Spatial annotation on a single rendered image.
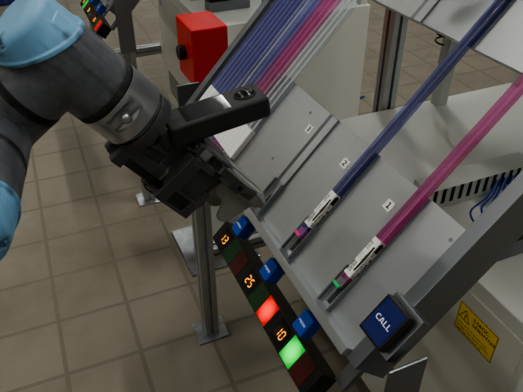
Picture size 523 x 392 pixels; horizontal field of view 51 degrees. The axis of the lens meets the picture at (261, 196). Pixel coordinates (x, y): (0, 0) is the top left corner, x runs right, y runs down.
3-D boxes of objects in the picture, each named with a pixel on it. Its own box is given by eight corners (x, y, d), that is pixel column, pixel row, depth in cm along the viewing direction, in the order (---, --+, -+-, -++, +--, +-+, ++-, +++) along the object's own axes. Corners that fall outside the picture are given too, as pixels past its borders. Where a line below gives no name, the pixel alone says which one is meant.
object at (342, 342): (373, 366, 69) (340, 355, 65) (203, 130, 118) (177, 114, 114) (380, 359, 69) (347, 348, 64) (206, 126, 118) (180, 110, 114)
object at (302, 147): (369, 355, 67) (353, 350, 65) (198, 120, 116) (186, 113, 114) (479, 240, 63) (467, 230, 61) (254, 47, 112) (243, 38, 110)
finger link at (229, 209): (237, 229, 73) (191, 194, 67) (269, 197, 72) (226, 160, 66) (246, 243, 70) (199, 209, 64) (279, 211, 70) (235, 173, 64)
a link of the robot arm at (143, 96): (124, 52, 58) (142, 82, 52) (155, 79, 61) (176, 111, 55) (75, 103, 59) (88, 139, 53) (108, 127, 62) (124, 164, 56)
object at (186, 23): (192, 277, 178) (169, 41, 133) (171, 233, 196) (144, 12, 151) (261, 257, 186) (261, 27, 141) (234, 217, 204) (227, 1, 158)
